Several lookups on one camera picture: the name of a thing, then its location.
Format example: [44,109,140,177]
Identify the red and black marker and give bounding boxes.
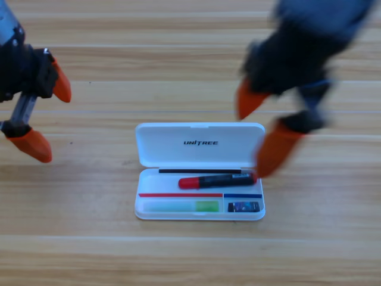
[177,172,258,190]

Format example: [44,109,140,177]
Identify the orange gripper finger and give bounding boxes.
[236,77,270,122]
[255,119,305,179]
[52,58,72,104]
[6,128,53,164]

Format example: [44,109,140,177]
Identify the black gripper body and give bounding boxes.
[240,23,355,133]
[0,44,59,138]

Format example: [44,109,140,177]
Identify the black eraser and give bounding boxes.
[227,201,260,213]

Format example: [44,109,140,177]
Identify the white plastic pencil case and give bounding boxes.
[134,122,266,222]

